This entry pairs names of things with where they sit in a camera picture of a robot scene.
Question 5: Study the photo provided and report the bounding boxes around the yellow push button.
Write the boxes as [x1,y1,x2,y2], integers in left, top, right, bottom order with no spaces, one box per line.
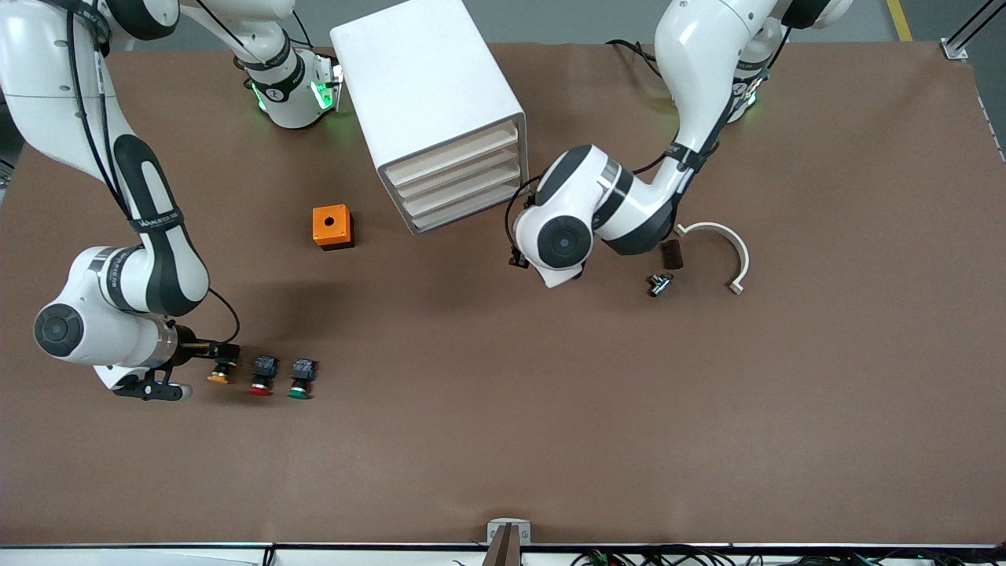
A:
[207,344,240,386]

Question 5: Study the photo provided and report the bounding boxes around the white plastic drawer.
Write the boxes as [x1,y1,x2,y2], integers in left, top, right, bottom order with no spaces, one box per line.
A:
[399,161,524,219]
[385,122,521,188]
[391,141,523,204]
[407,182,527,235]

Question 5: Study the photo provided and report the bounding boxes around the red push button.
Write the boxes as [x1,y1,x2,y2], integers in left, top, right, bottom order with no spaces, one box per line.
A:
[247,355,281,397]

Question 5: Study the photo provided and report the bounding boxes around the green push button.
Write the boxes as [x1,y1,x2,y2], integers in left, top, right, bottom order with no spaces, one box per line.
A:
[286,358,318,400]

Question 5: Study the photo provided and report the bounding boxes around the orange button box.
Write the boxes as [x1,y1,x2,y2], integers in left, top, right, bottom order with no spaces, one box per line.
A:
[312,204,355,251]

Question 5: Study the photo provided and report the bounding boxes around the white drawer cabinet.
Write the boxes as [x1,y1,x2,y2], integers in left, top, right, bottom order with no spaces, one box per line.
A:
[329,0,529,236]

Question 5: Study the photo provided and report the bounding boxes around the brown table cover sheet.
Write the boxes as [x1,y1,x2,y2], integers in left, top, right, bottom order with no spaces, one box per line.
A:
[0,41,1006,547]

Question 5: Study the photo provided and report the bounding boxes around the white semicircular pipe clamp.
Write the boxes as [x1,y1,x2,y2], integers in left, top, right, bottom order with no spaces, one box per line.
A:
[674,222,751,296]

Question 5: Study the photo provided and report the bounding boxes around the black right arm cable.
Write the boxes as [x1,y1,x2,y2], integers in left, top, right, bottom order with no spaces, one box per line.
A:
[67,0,241,347]

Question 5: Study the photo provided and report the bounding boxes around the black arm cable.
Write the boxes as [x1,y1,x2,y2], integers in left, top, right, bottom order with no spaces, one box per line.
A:
[67,0,241,347]
[505,24,791,254]

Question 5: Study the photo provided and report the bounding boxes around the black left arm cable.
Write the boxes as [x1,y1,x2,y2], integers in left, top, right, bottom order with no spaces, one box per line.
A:
[505,24,791,254]

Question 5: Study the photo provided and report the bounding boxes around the white table edge rail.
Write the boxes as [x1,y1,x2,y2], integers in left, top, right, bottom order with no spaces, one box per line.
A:
[0,542,1006,566]

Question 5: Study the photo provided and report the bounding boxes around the black left base cables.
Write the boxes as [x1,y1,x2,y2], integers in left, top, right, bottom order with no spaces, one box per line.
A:
[605,38,681,103]

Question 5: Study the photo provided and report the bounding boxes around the gray metal bracket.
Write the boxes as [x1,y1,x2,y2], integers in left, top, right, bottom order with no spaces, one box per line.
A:
[486,518,532,566]

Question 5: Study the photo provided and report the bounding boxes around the dark camera support pole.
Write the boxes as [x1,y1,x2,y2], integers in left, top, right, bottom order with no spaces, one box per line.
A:
[481,522,523,566]

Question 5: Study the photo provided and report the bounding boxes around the black right base cable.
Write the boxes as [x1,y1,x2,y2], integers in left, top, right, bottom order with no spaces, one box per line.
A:
[289,6,315,50]

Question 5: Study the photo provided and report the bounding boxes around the black cable bundle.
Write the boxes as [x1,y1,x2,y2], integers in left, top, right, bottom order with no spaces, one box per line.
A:
[570,545,1006,566]

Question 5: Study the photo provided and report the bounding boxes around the aluminium frame profile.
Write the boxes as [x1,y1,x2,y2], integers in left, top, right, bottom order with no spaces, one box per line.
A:
[941,0,1006,61]

